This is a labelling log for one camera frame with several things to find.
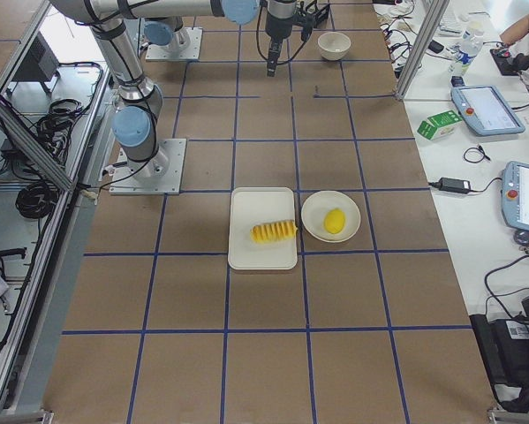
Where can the blue teach pendant upper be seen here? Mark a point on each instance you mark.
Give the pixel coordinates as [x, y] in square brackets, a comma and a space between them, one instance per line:
[485, 111]

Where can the green white carton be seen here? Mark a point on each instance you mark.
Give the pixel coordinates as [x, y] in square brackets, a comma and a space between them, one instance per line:
[439, 125]

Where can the blue teach pendant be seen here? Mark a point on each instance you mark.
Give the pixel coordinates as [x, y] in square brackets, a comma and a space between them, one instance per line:
[515, 195]
[485, 111]

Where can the blue teach pendant lower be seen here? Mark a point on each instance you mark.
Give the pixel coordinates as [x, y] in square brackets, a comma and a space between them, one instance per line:
[515, 195]

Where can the yellow spiral bread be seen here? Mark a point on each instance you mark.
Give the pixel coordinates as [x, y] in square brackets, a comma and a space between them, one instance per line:
[273, 232]

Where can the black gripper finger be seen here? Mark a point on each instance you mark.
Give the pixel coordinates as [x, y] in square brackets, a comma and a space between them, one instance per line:
[274, 53]

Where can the yellow lemon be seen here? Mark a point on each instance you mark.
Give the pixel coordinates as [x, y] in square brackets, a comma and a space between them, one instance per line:
[334, 221]

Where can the cream bowl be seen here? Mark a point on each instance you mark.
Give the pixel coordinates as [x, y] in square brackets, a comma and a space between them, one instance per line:
[333, 46]

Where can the person forearm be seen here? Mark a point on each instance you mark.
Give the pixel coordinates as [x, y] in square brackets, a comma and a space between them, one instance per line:
[516, 31]

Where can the plastic water bottle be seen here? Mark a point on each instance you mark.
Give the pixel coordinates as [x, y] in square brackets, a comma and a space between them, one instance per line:
[469, 48]

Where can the black power adapter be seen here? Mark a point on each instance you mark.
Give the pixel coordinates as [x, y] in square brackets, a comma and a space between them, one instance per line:
[454, 185]

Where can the aluminium frame post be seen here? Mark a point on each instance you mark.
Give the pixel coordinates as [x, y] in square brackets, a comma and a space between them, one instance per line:
[424, 37]

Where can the cream round plate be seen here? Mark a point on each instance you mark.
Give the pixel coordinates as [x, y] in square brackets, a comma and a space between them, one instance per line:
[317, 205]

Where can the white rectangular tray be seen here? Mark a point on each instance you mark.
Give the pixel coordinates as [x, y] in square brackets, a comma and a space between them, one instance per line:
[251, 206]

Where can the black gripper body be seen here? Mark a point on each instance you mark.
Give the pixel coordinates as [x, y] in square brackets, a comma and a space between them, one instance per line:
[275, 26]

